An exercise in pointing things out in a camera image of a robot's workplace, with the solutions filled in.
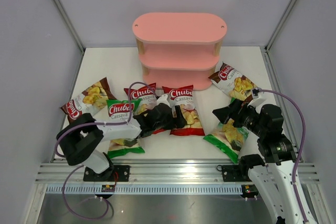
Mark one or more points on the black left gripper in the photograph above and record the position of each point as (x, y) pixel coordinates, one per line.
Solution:
(180, 121)

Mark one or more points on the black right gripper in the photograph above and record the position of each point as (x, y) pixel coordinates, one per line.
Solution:
(235, 110)

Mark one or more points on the red Chuba chips bag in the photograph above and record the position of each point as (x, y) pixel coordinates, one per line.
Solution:
(183, 97)
(148, 99)

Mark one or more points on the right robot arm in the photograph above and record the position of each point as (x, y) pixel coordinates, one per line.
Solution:
(274, 169)

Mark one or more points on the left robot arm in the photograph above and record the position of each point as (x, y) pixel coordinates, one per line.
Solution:
(79, 140)

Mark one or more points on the brown Chuba chips bag right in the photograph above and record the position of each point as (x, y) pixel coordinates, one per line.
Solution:
(233, 83)

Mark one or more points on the brown chuba chips bag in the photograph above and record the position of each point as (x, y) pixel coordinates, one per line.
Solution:
(233, 83)
(92, 100)

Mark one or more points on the green Chuba chips bag right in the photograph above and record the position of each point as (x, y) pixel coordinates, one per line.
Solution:
(228, 139)

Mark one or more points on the green chuba chips bag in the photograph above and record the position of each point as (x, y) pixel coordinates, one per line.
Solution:
(228, 139)
(119, 111)

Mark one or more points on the green Chuba chips bag left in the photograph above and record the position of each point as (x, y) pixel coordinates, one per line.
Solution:
(119, 111)

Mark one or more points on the brown Chuba chips bag left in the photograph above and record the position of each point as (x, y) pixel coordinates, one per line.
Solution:
(92, 100)

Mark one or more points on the pink three-tier shelf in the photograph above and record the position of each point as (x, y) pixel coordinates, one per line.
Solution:
(179, 49)

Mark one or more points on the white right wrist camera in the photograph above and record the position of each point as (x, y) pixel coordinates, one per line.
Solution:
(258, 97)

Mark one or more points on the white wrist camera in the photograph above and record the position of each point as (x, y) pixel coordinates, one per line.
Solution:
(163, 99)
(258, 97)

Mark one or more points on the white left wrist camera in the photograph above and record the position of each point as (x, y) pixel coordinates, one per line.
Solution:
(163, 99)

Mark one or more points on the aluminium mounting rail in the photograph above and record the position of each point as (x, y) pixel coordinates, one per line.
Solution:
(149, 171)

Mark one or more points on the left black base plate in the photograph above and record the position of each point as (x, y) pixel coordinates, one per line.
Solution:
(120, 173)

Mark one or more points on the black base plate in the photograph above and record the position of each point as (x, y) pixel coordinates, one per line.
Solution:
(120, 173)
(232, 173)

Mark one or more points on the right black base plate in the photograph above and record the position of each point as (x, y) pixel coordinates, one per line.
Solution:
(232, 173)

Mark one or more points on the white slotted cable duct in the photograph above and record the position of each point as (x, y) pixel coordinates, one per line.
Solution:
(123, 189)

